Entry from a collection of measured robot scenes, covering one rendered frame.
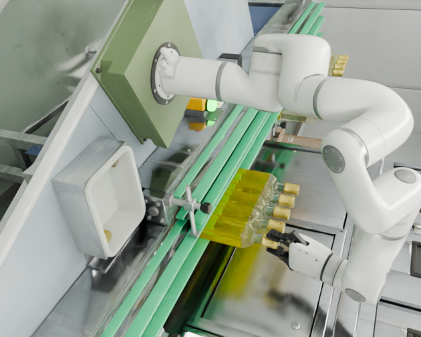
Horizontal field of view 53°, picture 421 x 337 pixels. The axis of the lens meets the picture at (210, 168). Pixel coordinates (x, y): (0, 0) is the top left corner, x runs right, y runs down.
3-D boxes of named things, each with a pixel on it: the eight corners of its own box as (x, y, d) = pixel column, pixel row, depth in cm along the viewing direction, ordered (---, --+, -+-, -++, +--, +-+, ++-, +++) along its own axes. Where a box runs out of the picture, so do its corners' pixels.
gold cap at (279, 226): (266, 233, 118) (282, 237, 117) (266, 224, 116) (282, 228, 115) (270, 225, 121) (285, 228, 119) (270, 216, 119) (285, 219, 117)
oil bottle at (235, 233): (181, 234, 123) (251, 251, 115) (178, 220, 119) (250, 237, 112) (189, 220, 127) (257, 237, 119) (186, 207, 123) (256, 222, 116)
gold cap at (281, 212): (272, 220, 123) (287, 223, 121) (272, 210, 120) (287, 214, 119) (275, 212, 125) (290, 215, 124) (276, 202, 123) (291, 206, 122)
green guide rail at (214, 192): (175, 218, 116) (202, 225, 113) (175, 216, 115) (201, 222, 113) (310, 17, 242) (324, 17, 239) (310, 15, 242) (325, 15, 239)
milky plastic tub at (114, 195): (79, 253, 100) (110, 262, 97) (51, 179, 87) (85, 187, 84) (119, 206, 113) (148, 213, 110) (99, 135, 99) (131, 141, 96)
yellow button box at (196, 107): (184, 116, 141) (204, 118, 138) (181, 95, 136) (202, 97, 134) (192, 105, 146) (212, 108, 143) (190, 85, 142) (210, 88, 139)
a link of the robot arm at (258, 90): (212, 106, 98) (280, 116, 92) (219, 47, 95) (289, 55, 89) (227, 103, 107) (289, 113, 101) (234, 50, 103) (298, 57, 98)
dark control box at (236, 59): (214, 80, 161) (236, 82, 158) (213, 60, 156) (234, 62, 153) (222, 71, 167) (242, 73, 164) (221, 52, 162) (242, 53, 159)
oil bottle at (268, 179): (211, 186, 139) (274, 198, 132) (210, 172, 136) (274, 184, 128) (217, 176, 143) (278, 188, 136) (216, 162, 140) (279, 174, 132)
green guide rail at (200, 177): (172, 198, 112) (199, 204, 109) (171, 195, 111) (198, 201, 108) (311, 3, 238) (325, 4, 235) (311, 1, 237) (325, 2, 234)
